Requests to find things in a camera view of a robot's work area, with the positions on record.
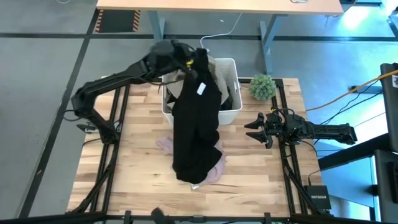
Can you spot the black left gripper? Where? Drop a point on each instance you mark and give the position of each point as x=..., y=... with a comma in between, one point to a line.
x=182, y=53

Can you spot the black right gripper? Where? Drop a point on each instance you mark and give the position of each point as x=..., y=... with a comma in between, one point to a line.
x=273, y=127

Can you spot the beige garment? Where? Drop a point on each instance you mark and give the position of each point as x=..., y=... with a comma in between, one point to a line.
x=177, y=84

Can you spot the black garment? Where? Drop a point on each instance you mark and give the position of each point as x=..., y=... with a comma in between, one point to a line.
x=196, y=130

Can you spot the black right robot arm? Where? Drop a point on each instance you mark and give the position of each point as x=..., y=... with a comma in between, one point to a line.
x=329, y=130

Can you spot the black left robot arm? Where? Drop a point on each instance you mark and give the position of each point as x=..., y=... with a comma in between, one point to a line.
x=118, y=77

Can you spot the white plastic laundry basket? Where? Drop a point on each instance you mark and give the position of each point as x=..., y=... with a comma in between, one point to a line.
x=230, y=118

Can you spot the green artificial plant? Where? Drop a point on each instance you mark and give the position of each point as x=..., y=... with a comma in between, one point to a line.
x=262, y=87

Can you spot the wooden desk with grey legs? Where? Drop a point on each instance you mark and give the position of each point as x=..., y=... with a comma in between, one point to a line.
x=217, y=6

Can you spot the black mat with hazard stripes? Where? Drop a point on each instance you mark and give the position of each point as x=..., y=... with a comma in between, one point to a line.
x=116, y=21

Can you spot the pale pink garment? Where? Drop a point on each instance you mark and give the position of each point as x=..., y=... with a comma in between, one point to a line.
x=164, y=144

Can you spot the black equipment cabinet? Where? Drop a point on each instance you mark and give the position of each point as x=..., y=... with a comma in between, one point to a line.
x=390, y=102

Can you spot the black Netgear network switch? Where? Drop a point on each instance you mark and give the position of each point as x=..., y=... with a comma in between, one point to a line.
x=317, y=197

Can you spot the black aluminium table frame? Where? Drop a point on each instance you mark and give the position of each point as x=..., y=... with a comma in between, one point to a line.
x=233, y=220

